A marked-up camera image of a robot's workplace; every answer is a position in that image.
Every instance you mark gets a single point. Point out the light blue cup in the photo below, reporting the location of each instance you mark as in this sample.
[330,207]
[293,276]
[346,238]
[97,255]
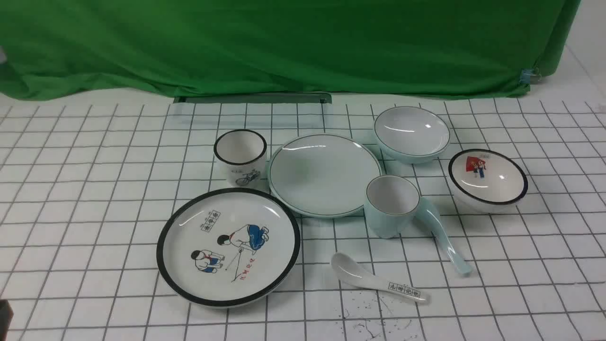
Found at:
[390,204]

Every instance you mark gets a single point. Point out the light blue bowl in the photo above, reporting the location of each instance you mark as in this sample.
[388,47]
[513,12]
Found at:
[411,135]

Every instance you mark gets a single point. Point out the light blue ceramic spoon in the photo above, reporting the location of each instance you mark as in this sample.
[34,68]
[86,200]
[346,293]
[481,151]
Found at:
[430,218]

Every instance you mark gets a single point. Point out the light blue plate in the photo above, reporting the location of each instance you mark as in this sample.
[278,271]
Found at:
[322,175]

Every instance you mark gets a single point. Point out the white cup with bicycle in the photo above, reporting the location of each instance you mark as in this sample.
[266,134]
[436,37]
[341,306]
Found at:
[241,156]

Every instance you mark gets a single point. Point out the white ceramic spoon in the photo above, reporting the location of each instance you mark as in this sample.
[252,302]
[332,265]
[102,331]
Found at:
[352,273]

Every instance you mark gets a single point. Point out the white plate black rim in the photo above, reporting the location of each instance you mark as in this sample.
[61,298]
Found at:
[228,247]

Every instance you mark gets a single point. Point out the green backdrop cloth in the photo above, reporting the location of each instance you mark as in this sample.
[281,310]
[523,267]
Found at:
[451,49]

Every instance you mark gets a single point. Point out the white bowl black rim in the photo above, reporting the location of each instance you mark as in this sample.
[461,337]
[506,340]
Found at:
[486,181]

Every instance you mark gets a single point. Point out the metal binder clip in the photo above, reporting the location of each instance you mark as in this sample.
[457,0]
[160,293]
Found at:
[530,76]

